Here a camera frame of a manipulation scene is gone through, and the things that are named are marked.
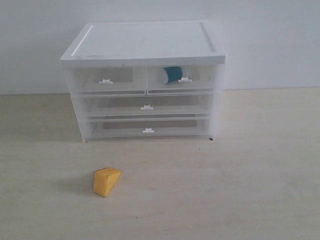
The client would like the white bottle teal label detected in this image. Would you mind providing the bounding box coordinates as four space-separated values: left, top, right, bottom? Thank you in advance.
156 66 192 85

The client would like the yellow cheese wedge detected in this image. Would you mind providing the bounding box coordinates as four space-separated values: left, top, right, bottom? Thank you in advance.
93 167 122 197

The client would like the clear bottom wide drawer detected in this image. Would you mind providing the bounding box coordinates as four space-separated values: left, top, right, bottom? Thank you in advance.
85 116 212 140

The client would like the clear wide drawer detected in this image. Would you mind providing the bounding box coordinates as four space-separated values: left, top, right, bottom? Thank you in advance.
85 116 212 140
81 94 213 119

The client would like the white plastic drawer cabinet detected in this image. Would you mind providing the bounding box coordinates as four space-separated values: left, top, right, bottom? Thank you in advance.
60 20 227 142

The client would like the clear middle wide drawer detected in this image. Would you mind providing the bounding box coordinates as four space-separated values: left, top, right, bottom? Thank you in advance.
81 94 213 119

